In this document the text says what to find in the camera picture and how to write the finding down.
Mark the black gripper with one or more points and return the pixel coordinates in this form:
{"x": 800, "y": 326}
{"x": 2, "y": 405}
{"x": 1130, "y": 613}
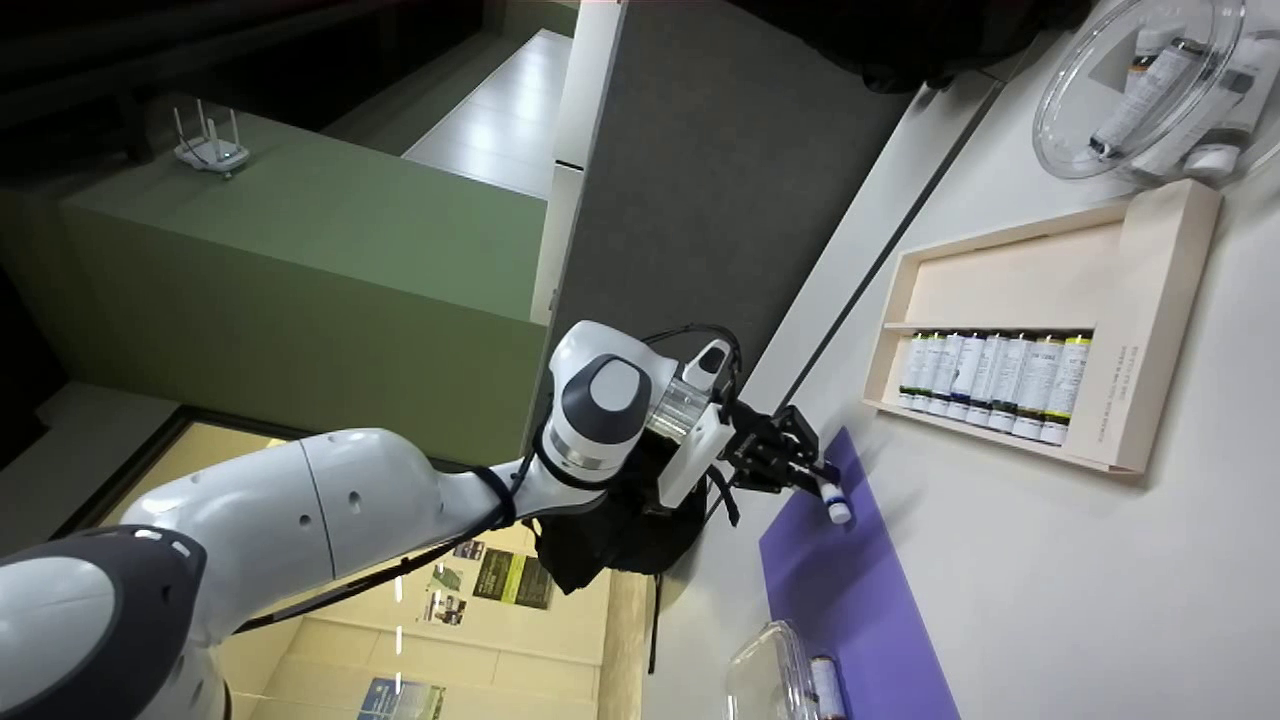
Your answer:
{"x": 765, "y": 449}

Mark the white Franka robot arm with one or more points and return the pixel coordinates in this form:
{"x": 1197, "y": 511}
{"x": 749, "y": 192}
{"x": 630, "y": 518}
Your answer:
{"x": 361, "y": 494}

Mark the small white bottle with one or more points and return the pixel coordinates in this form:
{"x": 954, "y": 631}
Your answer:
{"x": 826, "y": 685}

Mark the white paint bottle yellow band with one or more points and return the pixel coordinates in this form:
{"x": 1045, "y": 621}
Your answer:
{"x": 1066, "y": 380}

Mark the light wooden box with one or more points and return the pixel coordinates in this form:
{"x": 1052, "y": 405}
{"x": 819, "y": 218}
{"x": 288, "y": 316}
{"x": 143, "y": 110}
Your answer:
{"x": 1014, "y": 272}

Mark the purple mat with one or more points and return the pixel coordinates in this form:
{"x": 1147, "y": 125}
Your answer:
{"x": 853, "y": 601}

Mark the black backpack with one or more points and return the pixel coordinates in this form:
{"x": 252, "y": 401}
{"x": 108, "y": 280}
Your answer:
{"x": 615, "y": 541}

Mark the small clear plastic container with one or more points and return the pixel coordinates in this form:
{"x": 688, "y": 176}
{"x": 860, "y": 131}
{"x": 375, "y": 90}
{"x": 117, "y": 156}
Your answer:
{"x": 761, "y": 672}

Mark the small picture poster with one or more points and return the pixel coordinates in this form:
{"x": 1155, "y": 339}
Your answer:
{"x": 447, "y": 610}

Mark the blue picture poster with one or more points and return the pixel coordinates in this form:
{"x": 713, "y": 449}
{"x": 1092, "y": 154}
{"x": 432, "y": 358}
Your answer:
{"x": 402, "y": 697}

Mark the white marker pen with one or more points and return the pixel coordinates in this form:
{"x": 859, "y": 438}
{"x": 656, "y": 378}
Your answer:
{"x": 1143, "y": 97}

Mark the green cabinet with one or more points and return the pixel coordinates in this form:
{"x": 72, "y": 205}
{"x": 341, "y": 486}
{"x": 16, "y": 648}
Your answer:
{"x": 333, "y": 254}

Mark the white plastic item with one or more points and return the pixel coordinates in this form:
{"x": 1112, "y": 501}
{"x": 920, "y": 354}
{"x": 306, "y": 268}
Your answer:
{"x": 1235, "y": 114}

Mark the white wifi router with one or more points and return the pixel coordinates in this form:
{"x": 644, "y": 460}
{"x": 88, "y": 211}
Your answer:
{"x": 210, "y": 140}

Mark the white wrist mounting bracket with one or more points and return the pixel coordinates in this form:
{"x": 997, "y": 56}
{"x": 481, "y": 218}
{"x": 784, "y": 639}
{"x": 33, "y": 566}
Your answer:
{"x": 685, "y": 452}

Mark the dark wall poster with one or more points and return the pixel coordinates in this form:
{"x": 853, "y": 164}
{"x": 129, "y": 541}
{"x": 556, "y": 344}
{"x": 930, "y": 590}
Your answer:
{"x": 497, "y": 577}

